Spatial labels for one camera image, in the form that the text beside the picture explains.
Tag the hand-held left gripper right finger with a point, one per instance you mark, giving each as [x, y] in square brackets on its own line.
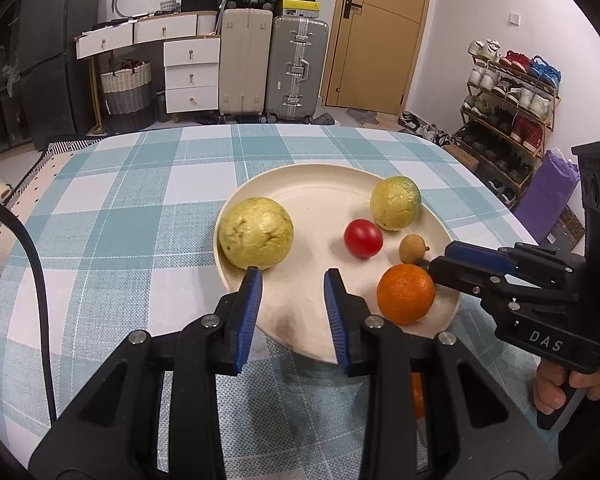
[337, 320]

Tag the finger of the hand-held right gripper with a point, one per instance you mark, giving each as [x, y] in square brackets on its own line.
[460, 277]
[480, 256]

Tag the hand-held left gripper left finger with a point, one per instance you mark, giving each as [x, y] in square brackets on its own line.
[247, 310]

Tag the dark purple round fruit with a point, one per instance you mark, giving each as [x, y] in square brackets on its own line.
[422, 264]

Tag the brown longan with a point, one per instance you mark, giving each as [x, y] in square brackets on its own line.
[412, 249]

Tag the orange mandarin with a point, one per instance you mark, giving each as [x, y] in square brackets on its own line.
[406, 294]
[418, 395]

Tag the yellow green round fruit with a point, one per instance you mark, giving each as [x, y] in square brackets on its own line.
[395, 203]
[255, 232]

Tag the red tomato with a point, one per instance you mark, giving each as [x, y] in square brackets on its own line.
[363, 238]

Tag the cream round plate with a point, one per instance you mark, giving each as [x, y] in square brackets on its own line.
[310, 200]

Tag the person's right hand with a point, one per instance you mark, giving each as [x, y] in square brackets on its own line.
[550, 385]

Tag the purple bag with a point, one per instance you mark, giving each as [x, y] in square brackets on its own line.
[545, 195]

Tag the small cardboard box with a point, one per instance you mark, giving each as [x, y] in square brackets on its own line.
[462, 157]

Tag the wooden shoe rack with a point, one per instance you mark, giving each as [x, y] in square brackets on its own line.
[510, 125]

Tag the pile of shoes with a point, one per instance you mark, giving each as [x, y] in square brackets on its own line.
[425, 127]

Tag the teal checked tablecloth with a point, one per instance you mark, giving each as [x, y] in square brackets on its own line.
[130, 200]

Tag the grey floor mat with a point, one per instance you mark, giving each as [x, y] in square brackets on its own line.
[362, 117]

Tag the wooden door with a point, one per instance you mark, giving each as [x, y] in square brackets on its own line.
[380, 45]

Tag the white drawer desk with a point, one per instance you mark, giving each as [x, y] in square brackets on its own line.
[190, 75]

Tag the beige suitcase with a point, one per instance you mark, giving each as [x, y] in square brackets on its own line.
[245, 65]

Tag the wicker laundry basket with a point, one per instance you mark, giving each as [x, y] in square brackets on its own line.
[127, 95]

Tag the black white striped mat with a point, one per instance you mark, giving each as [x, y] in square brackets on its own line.
[55, 152]

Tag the silver suitcase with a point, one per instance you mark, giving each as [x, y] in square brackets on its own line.
[297, 65]

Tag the yellow black shoe box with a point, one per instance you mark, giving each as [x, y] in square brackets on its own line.
[300, 8]

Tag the small white basket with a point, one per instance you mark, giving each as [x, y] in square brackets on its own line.
[168, 5]

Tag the dark grey refrigerator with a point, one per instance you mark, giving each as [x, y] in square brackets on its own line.
[65, 35]

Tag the dark glass wardrobe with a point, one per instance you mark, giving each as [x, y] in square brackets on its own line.
[2, 70]

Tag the white light switch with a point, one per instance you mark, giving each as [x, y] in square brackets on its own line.
[515, 19]

